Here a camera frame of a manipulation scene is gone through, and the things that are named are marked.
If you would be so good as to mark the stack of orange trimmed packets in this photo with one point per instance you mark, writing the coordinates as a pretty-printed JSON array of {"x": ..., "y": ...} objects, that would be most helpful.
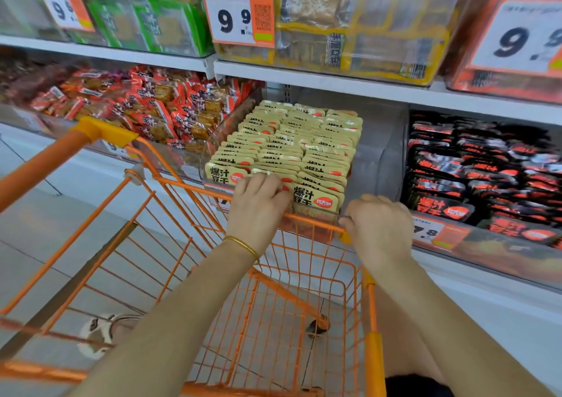
[{"x": 461, "y": 72}]

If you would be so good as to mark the pile of red tan packets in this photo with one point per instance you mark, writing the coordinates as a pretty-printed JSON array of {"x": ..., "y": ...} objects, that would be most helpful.
[{"x": 184, "y": 102}]

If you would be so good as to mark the orange shopping cart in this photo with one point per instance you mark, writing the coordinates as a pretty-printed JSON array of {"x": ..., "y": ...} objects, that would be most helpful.
[{"x": 44, "y": 164}]

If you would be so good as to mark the person's right hand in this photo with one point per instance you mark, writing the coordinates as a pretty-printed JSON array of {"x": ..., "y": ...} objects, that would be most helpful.
[{"x": 379, "y": 230}]

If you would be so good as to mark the black shorts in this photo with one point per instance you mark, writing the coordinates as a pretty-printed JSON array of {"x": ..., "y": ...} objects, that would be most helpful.
[{"x": 417, "y": 385}]

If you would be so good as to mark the person's right leg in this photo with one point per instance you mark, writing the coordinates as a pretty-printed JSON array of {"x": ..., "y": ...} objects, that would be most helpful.
[{"x": 404, "y": 340}]

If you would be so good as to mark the stack of yellow trimmed packets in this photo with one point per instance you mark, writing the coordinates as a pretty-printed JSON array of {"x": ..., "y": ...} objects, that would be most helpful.
[{"x": 369, "y": 32}]

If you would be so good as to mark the person's left white sandal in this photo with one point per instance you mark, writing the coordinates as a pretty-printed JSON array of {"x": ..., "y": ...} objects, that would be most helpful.
[{"x": 92, "y": 335}]

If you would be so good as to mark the stack of green packets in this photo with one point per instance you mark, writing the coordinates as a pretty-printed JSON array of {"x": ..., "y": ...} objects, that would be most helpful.
[{"x": 149, "y": 15}]

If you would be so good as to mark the person's left hand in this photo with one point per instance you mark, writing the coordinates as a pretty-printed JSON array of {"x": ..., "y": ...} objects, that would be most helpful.
[{"x": 256, "y": 212}]

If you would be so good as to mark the heap of dark brown packets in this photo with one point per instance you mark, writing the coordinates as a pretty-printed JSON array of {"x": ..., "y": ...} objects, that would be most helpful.
[{"x": 22, "y": 76}]

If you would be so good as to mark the person's left forearm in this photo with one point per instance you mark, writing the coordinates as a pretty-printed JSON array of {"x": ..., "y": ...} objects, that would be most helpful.
[{"x": 167, "y": 331}]

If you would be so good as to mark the heap of red white packets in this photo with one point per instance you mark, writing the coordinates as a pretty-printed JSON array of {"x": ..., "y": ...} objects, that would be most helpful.
[{"x": 75, "y": 98}]

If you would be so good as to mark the row of black orange snacks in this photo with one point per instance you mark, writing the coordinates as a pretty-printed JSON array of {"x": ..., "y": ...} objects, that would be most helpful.
[
  {"x": 518, "y": 230},
  {"x": 540, "y": 181},
  {"x": 439, "y": 208}
]

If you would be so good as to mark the person's right forearm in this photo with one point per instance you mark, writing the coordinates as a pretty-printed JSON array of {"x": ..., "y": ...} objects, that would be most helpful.
[{"x": 465, "y": 340}]

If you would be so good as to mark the row of yellow orange snacks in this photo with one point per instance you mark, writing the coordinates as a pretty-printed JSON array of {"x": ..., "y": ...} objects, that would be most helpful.
[
  {"x": 316, "y": 201},
  {"x": 281, "y": 146},
  {"x": 226, "y": 174}
]

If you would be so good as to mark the white orange price tag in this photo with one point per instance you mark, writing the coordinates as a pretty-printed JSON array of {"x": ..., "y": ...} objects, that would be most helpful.
[
  {"x": 61, "y": 8},
  {"x": 233, "y": 16},
  {"x": 518, "y": 37}
]

